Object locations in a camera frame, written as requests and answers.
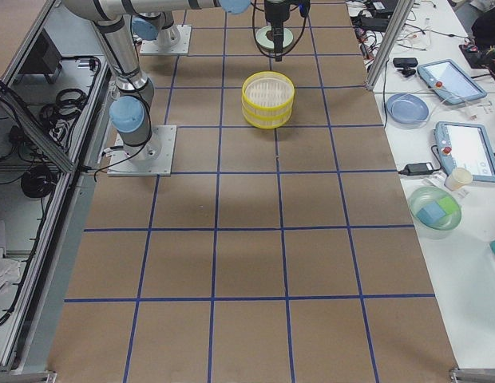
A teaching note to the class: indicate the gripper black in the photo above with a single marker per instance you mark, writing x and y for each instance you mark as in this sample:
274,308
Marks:
276,15

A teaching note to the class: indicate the yellow bamboo steamer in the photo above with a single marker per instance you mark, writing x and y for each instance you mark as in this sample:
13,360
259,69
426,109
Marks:
267,93
259,120

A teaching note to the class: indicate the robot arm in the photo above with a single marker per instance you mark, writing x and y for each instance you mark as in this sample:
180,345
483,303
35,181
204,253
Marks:
116,39
158,28

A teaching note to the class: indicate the light green plate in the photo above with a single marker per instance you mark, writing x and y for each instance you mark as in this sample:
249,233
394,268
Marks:
263,37

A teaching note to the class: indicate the black webcam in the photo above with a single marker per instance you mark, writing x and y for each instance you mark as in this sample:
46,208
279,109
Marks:
405,65

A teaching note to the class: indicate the blue plate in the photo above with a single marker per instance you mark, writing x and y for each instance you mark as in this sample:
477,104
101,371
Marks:
407,109

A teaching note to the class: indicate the far teach pendant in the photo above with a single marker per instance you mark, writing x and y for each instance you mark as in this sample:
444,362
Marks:
450,82

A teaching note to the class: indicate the teach pendant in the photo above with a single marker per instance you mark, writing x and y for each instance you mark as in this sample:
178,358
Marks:
463,145
450,82

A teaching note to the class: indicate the black power adapter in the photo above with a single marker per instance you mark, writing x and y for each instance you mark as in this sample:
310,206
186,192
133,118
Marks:
418,169

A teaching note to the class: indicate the near teach pendant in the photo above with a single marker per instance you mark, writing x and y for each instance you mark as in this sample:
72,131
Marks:
463,145

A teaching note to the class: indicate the paper cup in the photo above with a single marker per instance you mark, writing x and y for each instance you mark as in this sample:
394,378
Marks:
458,178

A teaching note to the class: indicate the green bowl with sponges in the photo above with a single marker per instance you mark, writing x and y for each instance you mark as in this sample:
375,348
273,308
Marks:
435,212

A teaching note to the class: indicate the white cloth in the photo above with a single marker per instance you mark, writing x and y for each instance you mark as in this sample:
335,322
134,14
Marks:
10,269

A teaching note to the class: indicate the aluminium frame post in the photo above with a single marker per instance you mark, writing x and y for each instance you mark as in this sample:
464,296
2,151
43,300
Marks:
393,30

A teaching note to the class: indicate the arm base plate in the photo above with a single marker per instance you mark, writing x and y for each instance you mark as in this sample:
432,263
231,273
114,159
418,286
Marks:
183,40
155,159

